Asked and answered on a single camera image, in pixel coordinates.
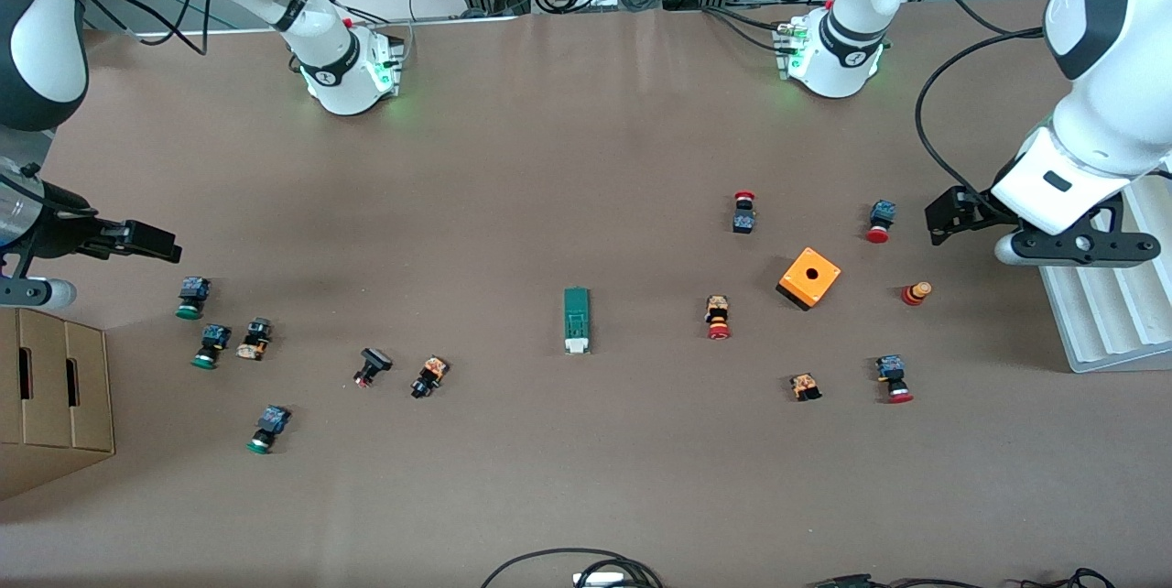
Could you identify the green load switch white slider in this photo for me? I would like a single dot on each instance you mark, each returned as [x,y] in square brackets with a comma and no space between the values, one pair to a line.
[577,318]

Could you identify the green push button blue block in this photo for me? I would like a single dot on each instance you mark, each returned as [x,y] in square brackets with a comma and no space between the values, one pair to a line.
[211,345]
[192,298]
[268,429]

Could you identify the white plug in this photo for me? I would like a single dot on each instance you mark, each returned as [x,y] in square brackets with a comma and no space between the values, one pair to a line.
[600,580]

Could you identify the black switch cream orange block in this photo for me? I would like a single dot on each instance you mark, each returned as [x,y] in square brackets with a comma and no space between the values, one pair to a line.
[255,339]

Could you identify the red mushroom button orange block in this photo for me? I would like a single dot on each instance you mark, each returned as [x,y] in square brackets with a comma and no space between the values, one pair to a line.
[718,317]

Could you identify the brown paper table cover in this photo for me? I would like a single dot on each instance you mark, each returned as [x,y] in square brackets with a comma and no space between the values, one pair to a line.
[549,478]

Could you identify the small orange contact block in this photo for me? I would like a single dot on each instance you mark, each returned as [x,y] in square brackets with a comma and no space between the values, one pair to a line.
[805,386]

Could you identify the red yellow button cap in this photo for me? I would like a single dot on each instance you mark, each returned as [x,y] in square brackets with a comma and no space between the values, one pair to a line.
[916,293]

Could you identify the orange switch enclosure box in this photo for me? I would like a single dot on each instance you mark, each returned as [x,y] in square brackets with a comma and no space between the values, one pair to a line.
[809,279]

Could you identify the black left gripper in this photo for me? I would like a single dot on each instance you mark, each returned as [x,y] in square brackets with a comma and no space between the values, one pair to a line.
[978,207]

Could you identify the black flat connector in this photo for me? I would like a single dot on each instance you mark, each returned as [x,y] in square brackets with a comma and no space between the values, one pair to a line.
[847,581]

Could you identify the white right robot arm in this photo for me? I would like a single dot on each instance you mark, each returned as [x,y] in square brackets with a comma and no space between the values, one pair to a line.
[37,20]

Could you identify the grey ribbed plastic tray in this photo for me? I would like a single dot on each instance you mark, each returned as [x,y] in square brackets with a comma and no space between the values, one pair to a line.
[1099,322]

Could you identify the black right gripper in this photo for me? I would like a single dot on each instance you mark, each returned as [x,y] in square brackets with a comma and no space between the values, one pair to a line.
[66,234]

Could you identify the red push button blue block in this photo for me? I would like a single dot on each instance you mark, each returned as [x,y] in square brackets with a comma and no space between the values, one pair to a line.
[893,378]
[881,222]

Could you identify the brown cardboard box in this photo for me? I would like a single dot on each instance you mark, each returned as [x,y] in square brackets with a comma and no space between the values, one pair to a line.
[55,405]

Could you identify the black square push button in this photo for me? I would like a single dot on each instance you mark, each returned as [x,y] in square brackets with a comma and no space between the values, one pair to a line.
[372,366]

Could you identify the red emergency button black block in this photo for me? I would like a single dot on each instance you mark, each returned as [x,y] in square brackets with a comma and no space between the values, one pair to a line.
[743,214]

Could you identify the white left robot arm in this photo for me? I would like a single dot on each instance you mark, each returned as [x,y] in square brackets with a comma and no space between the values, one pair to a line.
[1108,112]

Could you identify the black selector switch orange block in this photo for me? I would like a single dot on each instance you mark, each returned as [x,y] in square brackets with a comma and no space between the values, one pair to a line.
[429,376]

